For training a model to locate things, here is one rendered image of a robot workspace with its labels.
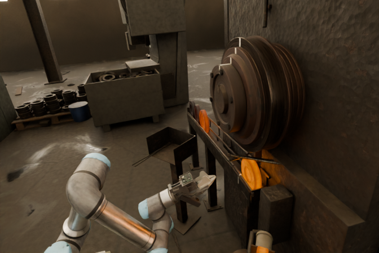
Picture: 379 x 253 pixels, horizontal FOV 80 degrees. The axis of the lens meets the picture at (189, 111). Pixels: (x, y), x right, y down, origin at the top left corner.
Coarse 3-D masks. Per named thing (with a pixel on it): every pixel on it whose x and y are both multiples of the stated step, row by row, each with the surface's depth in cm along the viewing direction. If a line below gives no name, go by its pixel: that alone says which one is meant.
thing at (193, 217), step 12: (156, 132) 157; (168, 132) 166; (180, 132) 157; (156, 144) 159; (168, 144) 166; (180, 144) 161; (192, 144) 147; (156, 156) 152; (168, 156) 150; (180, 156) 141; (180, 168) 156; (180, 204) 164; (180, 216) 170; (192, 216) 176; (180, 228) 167
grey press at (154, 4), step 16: (128, 0) 295; (144, 0) 302; (160, 0) 310; (176, 0) 317; (128, 16) 303; (144, 16) 309; (160, 16) 316; (176, 16) 324; (128, 32) 363; (144, 32) 316; (160, 32) 323; (176, 32) 358; (128, 48) 405; (160, 48) 358; (176, 48) 367; (128, 64) 379; (144, 64) 367; (160, 64) 366; (176, 64) 375; (176, 80) 382; (176, 96) 392
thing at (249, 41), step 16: (256, 48) 76; (256, 64) 77; (272, 64) 74; (272, 80) 73; (272, 96) 72; (272, 112) 73; (272, 128) 77; (240, 144) 102; (256, 144) 87; (272, 144) 86
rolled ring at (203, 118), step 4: (200, 112) 178; (204, 112) 172; (200, 116) 181; (204, 116) 169; (200, 120) 183; (204, 120) 168; (208, 120) 169; (200, 124) 185; (204, 124) 170; (208, 124) 169; (204, 128) 172; (208, 128) 170
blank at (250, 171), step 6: (246, 162) 105; (252, 162) 102; (246, 168) 108; (252, 168) 100; (258, 168) 100; (246, 174) 109; (252, 174) 100; (258, 174) 99; (246, 180) 108; (252, 180) 101; (258, 180) 99; (252, 186) 102; (258, 186) 100
